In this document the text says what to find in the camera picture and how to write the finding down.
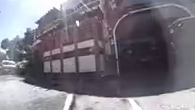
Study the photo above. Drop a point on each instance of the white vehicle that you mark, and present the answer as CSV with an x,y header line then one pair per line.
x,y
8,64

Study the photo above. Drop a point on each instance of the dark red building white shutters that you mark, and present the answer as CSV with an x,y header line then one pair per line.
x,y
83,32

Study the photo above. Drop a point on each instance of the pale metal arch frame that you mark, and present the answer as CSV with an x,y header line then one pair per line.
x,y
114,39

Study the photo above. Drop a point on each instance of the group of trees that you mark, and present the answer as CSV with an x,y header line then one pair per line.
x,y
18,47

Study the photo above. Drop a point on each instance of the robot's own part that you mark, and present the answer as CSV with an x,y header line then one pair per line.
x,y
135,107
67,108

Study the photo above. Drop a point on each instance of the grey paved road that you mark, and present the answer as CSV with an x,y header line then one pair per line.
x,y
19,104

